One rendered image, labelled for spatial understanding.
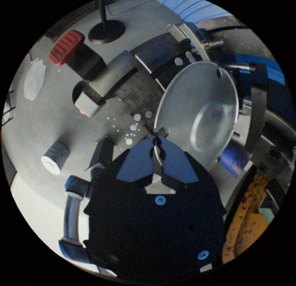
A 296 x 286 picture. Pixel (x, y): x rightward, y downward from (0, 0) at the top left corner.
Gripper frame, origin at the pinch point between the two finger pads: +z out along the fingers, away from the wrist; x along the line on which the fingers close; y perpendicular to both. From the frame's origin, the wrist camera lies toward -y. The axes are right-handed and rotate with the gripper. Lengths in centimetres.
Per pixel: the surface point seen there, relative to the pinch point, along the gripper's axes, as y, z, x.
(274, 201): 5.3, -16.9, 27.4
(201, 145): 3.8, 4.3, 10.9
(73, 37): -17.9, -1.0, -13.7
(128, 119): 16, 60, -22
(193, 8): -131, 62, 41
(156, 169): 9.2, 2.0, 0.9
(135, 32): -77, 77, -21
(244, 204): 25.1, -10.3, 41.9
